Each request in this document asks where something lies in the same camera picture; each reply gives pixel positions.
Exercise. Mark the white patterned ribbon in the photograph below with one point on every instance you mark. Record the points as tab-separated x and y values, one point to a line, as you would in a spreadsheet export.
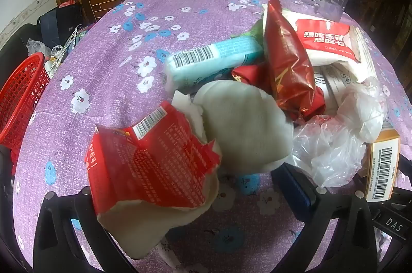
69	44

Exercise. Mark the red gold snack wrapper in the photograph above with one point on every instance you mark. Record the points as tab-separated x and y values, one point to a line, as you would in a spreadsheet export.
286	66

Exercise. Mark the green towel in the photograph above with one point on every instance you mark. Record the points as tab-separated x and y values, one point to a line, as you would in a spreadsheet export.
256	31

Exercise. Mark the light blue tissue pack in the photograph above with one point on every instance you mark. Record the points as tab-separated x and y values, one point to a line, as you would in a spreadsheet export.
209	57

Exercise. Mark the red plastic bag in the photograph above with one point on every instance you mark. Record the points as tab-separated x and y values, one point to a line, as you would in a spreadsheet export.
67	3

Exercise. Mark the white plastic bag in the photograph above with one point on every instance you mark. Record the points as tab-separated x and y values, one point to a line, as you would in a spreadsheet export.
35	47

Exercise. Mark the dark blue bag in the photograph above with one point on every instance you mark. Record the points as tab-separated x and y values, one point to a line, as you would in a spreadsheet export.
59	25

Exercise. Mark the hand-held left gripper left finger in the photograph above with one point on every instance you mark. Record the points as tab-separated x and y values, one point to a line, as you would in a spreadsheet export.
64	228

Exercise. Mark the red plastic basket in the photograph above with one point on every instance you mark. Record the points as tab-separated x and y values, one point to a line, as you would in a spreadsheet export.
22	92

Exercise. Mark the white paper towel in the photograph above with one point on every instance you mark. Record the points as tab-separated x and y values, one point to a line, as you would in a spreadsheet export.
247	131

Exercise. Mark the white wet wipes pack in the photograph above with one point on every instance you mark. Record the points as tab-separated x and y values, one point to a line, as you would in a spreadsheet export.
328	37

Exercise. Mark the purple floral tablecloth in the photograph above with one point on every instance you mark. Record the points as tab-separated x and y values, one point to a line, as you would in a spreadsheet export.
106	44

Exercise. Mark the crumpled red wrapper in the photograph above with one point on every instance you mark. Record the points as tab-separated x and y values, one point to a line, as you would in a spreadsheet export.
251	76

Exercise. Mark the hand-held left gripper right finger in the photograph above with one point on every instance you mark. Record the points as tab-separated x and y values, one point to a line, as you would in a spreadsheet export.
296	195

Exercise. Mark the yellow barcode box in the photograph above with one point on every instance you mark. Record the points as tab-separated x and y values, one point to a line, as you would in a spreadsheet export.
383	163

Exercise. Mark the torn red snack packet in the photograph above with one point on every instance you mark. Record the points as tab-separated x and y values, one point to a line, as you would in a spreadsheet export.
154	170

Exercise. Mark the clear plastic bag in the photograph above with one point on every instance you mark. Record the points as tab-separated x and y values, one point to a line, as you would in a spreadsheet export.
331	150

